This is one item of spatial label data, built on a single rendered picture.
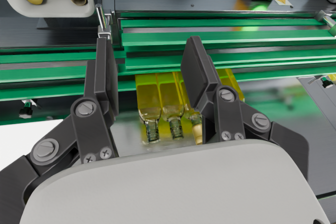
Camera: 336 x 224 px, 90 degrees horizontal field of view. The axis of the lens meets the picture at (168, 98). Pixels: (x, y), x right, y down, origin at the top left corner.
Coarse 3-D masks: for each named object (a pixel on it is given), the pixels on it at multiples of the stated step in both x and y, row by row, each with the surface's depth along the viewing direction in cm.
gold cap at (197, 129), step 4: (196, 124) 41; (200, 124) 40; (192, 128) 41; (196, 128) 40; (200, 128) 40; (196, 132) 40; (200, 132) 40; (196, 136) 40; (200, 136) 39; (196, 140) 39; (200, 140) 39; (196, 144) 40; (200, 144) 40
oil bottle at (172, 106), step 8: (160, 72) 46; (168, 72) 47; (160, 80) 45; (168, 80) 45; (176, 80) 46; (160, 88) 44; (168, 88) 44; (176, 88) 44; (160, 96) 43; (168, 96) 42; (176, 96) 43; (168, 104) 41; (176, 104) 41; (168, 112) 41; (176, 112) 41
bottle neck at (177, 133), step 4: (168, 120) 42; (172, 120) 41; (176, 120) 41; (172, 124) 40; (176, 124) 40; (180, 124) 41; (172, 128) 40; (176, 128) 40; (180, 128) 40; (172, 132) 40; (176, 132) 39; (180, 132) 39; (172, 136) 39; (176, 136) 39; (180, 136) 39
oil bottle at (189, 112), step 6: (180, 72) 47; (180, 78) 46; (180, 84) 45; (180, 90) 45; (186, 96) 43; (186, 102) 42; (186, 108) 42; (192, 108) 42; (186, 114) 43; (192, 114) 42; (198, 114) 42
